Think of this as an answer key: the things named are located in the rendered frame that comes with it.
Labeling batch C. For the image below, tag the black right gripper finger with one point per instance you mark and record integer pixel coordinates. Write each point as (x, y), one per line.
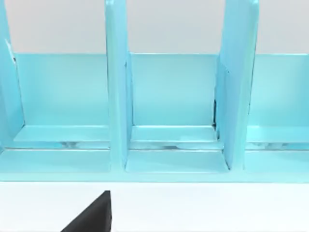
(96, 215)

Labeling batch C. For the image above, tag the light blue rack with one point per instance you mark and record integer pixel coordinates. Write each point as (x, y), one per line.
(169, 96)

